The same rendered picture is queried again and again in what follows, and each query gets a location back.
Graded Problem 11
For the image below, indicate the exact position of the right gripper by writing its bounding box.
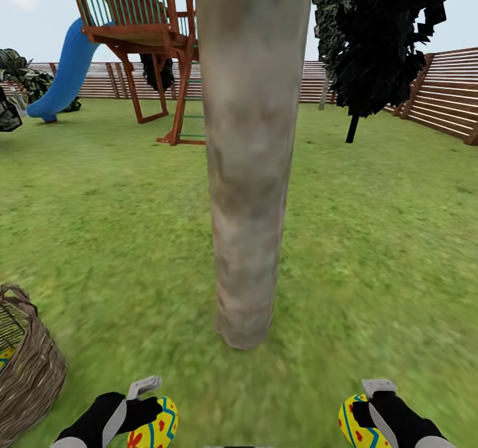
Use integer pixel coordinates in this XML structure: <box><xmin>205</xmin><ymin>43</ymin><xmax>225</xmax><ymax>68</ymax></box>
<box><xmin>352</xmin><ymin>401</ymin><xmax>376</xmax><ymax>428</ymax></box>

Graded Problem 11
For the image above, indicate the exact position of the wicker basket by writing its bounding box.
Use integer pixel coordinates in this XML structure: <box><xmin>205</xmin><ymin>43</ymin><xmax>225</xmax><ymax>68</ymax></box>
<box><xmin>0</xmin><ymin>283</ymin><xmax>68</xmax><ymax>448</ymax></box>

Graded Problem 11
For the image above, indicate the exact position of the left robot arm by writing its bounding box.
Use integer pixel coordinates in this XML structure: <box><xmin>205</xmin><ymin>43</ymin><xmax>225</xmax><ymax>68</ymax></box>
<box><xmin>49</xmin><ymin>376</ymin><xmax>163</xmax><ymax>448</ymax></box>

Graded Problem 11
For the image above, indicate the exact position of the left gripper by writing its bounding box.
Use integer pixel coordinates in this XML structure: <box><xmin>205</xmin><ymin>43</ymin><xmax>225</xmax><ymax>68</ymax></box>
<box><xmin>120</xmin><ymin>397</ymin><xmax>163</xmax><ymax>434</ymax></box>

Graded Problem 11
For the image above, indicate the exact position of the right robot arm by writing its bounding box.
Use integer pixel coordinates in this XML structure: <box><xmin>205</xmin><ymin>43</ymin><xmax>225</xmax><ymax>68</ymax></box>
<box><xmin>352</xmin><ymin>379</ymin><xmax>457</xmax><ymax>448</ymax></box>

